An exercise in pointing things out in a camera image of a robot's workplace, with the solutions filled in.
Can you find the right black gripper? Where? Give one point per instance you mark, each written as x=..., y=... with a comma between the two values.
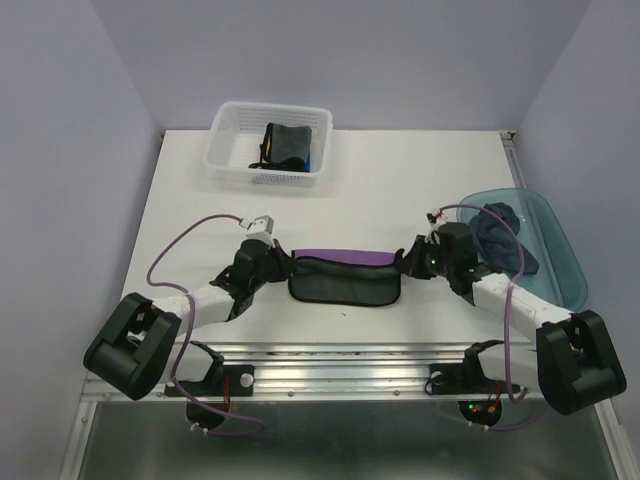
x=409, y=263

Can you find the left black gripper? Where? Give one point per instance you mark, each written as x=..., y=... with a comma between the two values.
x=283, y=261

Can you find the dark navy towel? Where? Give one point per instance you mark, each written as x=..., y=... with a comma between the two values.
x=493, y=242

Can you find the purple towel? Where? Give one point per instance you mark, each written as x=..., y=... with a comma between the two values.
x=345, y=277

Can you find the blue black towel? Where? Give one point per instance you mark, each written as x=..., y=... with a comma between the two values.
x=310, y=162

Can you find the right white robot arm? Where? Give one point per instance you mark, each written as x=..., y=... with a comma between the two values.
x=571, y=359

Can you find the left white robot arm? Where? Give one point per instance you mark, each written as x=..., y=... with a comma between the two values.
x=134, y=349

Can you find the translucent blue plastic bin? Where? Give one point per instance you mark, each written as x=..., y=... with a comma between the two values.
x=552, y=270

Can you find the white perforated plastic basket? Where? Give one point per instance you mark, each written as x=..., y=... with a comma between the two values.
x=238, y=129

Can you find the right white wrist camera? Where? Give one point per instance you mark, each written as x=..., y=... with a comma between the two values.
x=436, y=220

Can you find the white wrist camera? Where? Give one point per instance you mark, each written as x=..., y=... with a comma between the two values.
x=260, y=229
x=436, y=220

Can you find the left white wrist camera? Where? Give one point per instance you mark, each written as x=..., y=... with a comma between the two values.
x=260, y=229

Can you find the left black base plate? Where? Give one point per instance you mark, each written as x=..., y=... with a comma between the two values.
x=226, y=382

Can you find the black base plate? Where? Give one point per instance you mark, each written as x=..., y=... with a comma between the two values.
x=479, y=398
x=226, y=382

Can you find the aluminium mounting rail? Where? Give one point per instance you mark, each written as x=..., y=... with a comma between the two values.
x=289, y=372

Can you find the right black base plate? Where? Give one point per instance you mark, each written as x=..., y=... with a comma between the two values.
x=479, y=398

